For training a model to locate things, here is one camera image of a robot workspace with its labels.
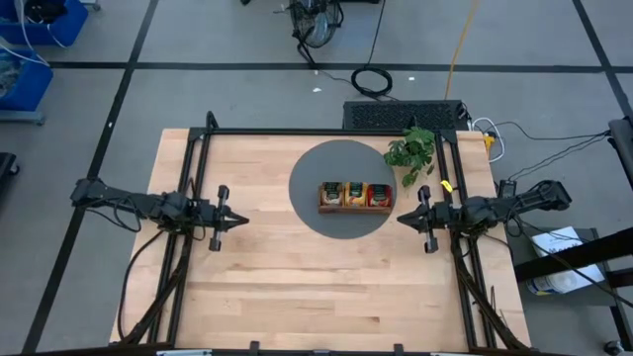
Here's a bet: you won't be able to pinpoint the red strawberry tea packet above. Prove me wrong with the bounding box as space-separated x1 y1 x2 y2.
367 183 394 208

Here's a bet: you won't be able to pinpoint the black diagonal beam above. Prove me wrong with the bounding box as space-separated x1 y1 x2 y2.
512 227 633 283

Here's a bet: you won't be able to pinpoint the black perforated computer case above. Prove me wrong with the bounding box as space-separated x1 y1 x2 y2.
341 99 469 133

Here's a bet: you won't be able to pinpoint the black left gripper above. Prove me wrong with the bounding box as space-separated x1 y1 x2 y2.
195 184 250 253

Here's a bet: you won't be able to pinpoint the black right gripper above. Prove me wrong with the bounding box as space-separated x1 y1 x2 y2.
396 184 462 255

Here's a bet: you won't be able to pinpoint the white papers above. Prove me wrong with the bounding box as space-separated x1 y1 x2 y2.
524 225 607 297

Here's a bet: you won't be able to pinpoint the blue storage bin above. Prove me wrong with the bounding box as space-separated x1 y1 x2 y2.
0 0 90 47
0 47 54 125

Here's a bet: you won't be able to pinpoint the white looped cable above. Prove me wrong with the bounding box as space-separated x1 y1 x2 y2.
469 117 506 164

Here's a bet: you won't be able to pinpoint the yellow power cord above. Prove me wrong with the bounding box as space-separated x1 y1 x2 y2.
443 0 481 101

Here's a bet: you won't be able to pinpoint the grey round mat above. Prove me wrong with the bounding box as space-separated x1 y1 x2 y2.
288 138 398 240

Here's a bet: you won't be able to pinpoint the orange mango tea packet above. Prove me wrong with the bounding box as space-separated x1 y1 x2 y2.
344 181 369 208

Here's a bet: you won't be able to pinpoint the wooden tea organizer box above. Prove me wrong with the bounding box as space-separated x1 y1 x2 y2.
317 180 395 216

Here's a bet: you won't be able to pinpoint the beige apple tea packet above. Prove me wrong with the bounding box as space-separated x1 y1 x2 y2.
320 181 345 208

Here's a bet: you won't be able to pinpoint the black aluminium table frame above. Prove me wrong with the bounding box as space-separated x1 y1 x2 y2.
109 111 533 356

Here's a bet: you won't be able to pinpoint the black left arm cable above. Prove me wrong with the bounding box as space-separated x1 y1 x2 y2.
117 229 167 342

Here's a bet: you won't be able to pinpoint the black floor fan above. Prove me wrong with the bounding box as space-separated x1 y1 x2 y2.
288 0 345 50

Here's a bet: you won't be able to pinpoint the green potted plant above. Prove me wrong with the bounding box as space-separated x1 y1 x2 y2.
383 126 437 189

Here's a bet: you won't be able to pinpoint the black coiled cable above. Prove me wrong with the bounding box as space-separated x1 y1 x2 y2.
349 0 395 100

